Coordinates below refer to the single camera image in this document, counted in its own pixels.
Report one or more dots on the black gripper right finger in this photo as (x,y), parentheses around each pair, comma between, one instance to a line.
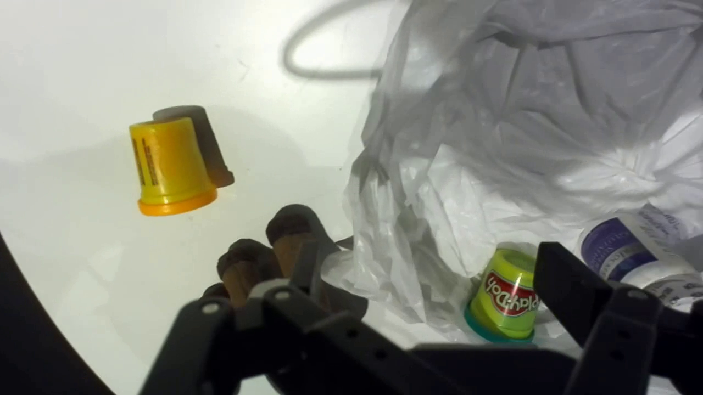
(626,335)

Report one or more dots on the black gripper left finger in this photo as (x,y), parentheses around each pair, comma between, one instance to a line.
(288,338)

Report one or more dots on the brown plush moose toy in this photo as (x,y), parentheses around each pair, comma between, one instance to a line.
(296,252)

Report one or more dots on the green play dough tub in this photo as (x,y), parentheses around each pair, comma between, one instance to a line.
(505,304)

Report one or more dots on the yellow play dough tub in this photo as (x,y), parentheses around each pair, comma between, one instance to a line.
(171,168)

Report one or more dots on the white plastic bag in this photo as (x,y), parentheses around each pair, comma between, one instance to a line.
(518,121)

